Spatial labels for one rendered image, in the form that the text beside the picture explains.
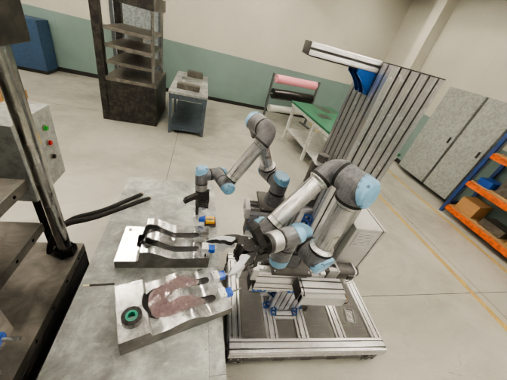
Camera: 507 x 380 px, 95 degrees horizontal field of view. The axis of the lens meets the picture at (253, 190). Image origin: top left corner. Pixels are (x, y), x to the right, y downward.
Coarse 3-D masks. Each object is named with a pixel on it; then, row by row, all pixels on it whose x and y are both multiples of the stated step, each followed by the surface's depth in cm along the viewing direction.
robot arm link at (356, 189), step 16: (336, 176) 89; (352, 176) 85; (368, 176) 84; (336, 192) 92; (352, 192) 84; (368, 192) 82; (336, 208) 93; (352, 208) 88; (336, 224) 95; (320, 240) 103; (336, 240) 100; (304, 256) 110; (320, 256) 104; (320, 272) 110
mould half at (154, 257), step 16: (160, 224) 142; (128, 240) 136; (160, 240) 134; (176, 240) 141; (192, 240) 143; (128, 256) 127; (144, 256) 125; (160, 256) 127; (176, 256) 131; (192, 256) 133; (208, 256) 136
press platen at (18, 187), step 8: (0, 184) 92; (8, 184) 93; (16, 184) 94; (24, 184) 97; (0, 192) 89; (8, 192) 90; (16, 192) 93; (24, 192) 97; (0, 200) 86; (8, 200) 89; (16, 200) 93; (0, 208) 85; (8, 208) 89; (0, 216) 86
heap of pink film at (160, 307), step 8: (168, 280) 117; (176, 280) 116; (184, 280) 118; (192, 280) 121; (160, 288) 113; (168, 288) 114; (176, 288) 115; (184, 288) 116; (152, 296) 109; (160, 296) 111; (184, 296) 111; (192, 296) 113; (152, 304) 107; (160, 304) 106; (168, 304) 108; (176, 304) 108; (184, 304) 108; (192, 304) 110; (200, 304) 114; (152, 312) 106; (160, 312) 105; (168, 312) 106; (176, 312) 106
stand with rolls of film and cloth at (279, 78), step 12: (288, 84) 609; (300, 84) 616; (312, 84) 629; (276, 96) 607; (288, 96) 620; (300, 96) 635; (312, 96) 653; (264, 108) 631; (276, 108) 634; (288, 108) 650
